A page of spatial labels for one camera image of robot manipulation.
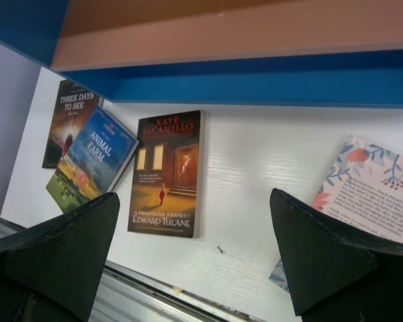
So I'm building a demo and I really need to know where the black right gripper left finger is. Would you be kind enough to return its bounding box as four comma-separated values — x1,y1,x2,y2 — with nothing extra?
0,193,120,321

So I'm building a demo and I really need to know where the blue yellow wooden bookshelf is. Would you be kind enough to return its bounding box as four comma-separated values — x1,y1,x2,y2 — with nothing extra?
0,1,403,107

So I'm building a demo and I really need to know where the floral pink cover book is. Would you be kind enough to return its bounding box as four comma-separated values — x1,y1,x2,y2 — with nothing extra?
267,134,403,292

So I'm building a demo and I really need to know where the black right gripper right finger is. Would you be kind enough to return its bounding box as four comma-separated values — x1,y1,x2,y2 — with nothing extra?
270,189,403,321

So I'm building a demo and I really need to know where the Three Days to See book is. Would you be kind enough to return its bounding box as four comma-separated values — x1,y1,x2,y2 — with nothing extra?
42,80,103,168

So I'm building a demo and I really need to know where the aluminium mounting rail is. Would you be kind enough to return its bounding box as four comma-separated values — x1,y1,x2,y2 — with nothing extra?
0,214,266,322

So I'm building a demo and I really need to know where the Animal Farm book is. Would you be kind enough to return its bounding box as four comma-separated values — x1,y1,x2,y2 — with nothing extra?
46,106,138,213

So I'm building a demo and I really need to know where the Edward Tulane brown book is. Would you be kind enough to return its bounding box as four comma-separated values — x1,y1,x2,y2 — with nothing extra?
127,110,206,238

